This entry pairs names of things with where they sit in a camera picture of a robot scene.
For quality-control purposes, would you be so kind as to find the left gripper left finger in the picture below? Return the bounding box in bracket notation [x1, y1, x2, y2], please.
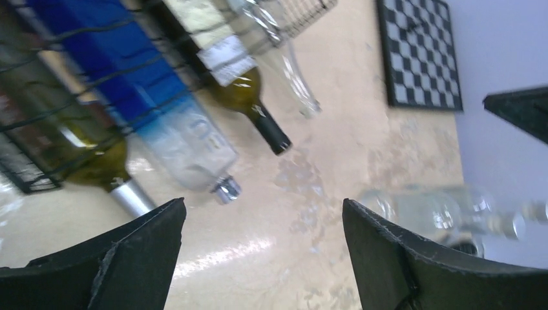
[1, 198, 187, 309]

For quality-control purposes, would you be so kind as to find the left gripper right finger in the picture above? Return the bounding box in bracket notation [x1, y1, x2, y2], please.
[342, 198, 547, 309]

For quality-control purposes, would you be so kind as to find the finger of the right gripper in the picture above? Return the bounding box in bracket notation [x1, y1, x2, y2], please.
[483, 85, 547, 144]

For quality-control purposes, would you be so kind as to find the clear bottle white cap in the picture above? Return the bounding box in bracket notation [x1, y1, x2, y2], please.
[358, 184, 547, 257]

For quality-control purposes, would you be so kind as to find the green wine bottle gold label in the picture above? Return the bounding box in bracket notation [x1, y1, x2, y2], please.
[1, 5, 155, 217]

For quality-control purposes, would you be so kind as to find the blue square glass bottle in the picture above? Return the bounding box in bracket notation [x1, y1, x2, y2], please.
[25, 1, 241, 203]

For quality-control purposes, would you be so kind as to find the dark brown wine bottle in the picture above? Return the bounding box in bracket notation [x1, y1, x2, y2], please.
[142, 1, 292, 156]

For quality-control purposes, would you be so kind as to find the clear glass bottle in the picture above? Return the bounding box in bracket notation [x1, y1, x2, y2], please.
[225, 1, 322, 119]

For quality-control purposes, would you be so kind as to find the black white chessboard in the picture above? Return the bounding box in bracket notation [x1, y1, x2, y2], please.
[375, 0, 463, 111]

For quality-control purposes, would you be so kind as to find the black wire wine rack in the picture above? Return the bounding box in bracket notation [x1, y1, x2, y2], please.
[0, 0, 339, 194]

